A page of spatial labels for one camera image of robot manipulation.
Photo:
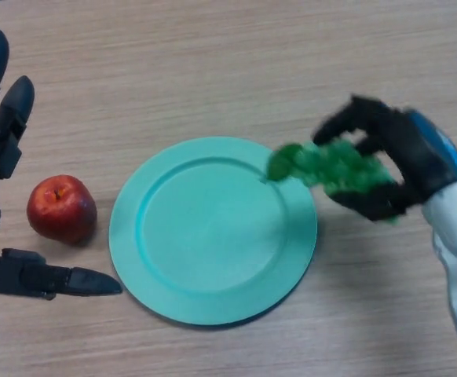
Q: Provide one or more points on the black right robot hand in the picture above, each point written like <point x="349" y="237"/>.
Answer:
<point x="421" y="153"/>

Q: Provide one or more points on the green grapes bunch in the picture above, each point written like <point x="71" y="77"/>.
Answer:
<point x="330" y="165"/>

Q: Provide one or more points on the teal round plate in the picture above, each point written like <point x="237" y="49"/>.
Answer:
<point x="213" y="235"/>

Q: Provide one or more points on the red apple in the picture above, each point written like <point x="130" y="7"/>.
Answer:
<point x="61" y="208"/>

